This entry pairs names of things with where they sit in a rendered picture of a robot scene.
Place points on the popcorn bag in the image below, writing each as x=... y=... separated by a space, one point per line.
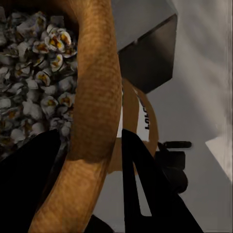
x=77 y=177

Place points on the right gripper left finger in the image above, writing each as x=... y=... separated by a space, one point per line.
x=23 y=176

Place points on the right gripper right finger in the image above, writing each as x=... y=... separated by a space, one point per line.
x=169 y=213

